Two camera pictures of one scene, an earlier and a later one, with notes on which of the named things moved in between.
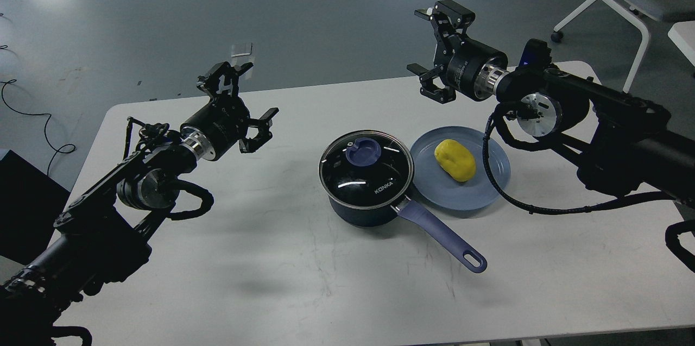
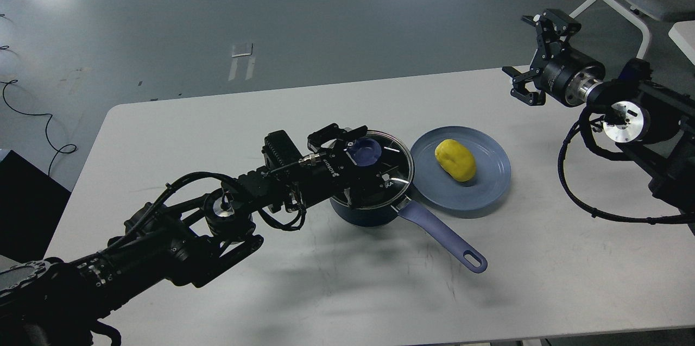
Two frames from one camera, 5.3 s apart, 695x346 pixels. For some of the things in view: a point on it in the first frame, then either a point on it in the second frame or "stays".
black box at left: [31, 203] stays
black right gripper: [473, 69] to [558, 71]
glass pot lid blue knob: [364, 151] stays
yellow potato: [457, 161] stays
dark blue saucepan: [366, 174] stays
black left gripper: [222, 123] to [334, 170]
